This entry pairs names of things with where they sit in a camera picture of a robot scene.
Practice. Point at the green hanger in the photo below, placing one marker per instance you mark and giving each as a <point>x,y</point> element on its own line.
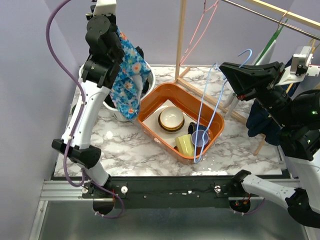
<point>272,37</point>

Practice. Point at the orange plastic tub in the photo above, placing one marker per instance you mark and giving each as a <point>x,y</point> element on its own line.
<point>192,106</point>

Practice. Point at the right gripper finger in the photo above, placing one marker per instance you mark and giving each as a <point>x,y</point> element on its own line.
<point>232,70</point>
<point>246,83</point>

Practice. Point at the wooden clothes rack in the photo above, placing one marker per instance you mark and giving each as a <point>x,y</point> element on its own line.
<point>178,77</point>

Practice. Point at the wooden hanger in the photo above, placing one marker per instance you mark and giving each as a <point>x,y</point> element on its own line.
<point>292,87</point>

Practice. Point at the black skirt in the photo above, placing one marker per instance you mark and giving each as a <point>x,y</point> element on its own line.
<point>108,99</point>

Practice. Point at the purple cup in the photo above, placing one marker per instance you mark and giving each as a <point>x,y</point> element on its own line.
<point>200,138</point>

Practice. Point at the dark blue cup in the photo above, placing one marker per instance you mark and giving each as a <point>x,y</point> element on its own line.
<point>193,127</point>

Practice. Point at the white garment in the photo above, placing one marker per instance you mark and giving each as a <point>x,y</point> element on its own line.
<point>232,101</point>

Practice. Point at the yellow cup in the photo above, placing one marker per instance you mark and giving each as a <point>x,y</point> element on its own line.
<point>184,145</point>

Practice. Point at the pink wire hanger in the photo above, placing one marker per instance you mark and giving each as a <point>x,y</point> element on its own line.
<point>207,15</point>

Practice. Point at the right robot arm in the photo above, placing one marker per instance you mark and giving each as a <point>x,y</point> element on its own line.
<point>299,136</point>

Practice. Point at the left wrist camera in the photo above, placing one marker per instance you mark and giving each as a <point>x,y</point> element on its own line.
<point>102,7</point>

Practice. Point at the white and gold bowl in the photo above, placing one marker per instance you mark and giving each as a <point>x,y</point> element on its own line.
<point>171,119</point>

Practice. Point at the white laundry basket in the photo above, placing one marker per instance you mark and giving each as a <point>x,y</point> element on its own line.
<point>114,112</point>

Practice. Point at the navy blue garment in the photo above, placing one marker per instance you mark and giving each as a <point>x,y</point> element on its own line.
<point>259,122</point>

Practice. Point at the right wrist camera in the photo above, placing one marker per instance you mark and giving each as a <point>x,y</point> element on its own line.
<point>301,67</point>

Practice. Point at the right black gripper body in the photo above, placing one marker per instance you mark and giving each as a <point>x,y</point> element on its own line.
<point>275,98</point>

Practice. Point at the blue floral garment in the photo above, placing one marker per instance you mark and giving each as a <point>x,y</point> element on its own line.
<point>127,89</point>

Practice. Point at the black mounting base bar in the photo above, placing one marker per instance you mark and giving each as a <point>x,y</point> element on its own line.
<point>160,192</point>

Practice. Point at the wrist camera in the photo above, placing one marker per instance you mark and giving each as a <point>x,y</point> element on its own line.
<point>102,7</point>
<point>301,67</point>

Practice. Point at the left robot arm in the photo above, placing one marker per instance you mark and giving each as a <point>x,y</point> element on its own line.
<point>99,73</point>

